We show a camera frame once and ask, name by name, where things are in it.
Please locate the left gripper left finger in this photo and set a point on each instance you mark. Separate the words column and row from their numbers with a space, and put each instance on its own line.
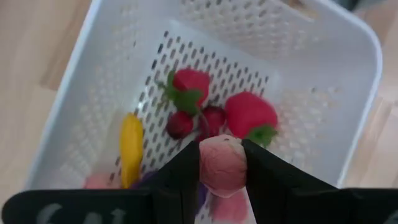
column 177, row 193

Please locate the yellow toy chili pepper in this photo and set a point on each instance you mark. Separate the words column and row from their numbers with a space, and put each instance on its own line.
column 132, row 149

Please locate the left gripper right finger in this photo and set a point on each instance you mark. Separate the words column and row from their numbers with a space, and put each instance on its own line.
column 280, row 193

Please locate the red toy strawberry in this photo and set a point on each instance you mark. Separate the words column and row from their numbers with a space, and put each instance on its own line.
column 192, row 82
column 248, row 113

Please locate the red toy cherry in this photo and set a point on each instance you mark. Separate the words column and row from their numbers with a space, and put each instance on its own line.
column 179, row 125
column 213, row 119

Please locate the white perforated plastic basket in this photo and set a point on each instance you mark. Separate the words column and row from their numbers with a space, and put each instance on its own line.
column 280, row 46

